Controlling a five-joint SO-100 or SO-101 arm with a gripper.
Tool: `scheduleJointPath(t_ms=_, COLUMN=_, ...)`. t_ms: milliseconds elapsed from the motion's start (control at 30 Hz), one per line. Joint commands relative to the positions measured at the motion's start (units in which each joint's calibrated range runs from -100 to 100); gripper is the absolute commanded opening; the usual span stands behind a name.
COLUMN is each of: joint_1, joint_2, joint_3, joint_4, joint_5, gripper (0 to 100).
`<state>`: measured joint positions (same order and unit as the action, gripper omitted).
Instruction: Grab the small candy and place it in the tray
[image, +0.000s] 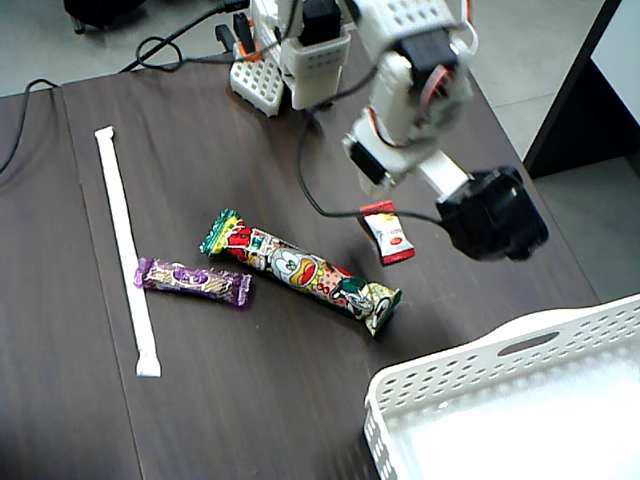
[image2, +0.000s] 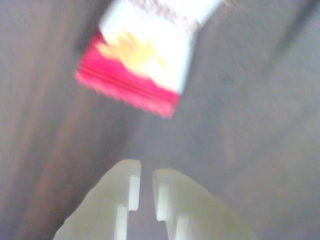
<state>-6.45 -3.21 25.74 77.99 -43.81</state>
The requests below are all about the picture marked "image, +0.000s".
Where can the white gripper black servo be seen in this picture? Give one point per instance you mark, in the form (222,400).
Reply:
(369,166)

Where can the small red white candy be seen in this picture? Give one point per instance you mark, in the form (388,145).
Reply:
(392,237)

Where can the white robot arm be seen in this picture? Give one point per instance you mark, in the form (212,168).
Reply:
(415,20)

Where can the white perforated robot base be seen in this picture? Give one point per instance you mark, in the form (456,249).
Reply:
(255,82)

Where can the white perforated plastic tray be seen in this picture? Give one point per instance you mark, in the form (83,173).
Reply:
(450,365)

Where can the purple wrapped candy bar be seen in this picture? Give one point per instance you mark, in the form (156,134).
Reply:
(192,280)

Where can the long colourful cartoon snack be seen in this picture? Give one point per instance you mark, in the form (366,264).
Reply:
(300,270)

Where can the orange black clamp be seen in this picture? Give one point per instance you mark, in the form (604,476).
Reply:
(247,37)

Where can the dark furniture panel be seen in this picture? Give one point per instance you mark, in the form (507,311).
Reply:
(575,125)

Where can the black chair base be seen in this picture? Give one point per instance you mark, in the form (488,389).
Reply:
(100,10)

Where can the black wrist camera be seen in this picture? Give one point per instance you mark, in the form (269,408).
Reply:
(495,215)

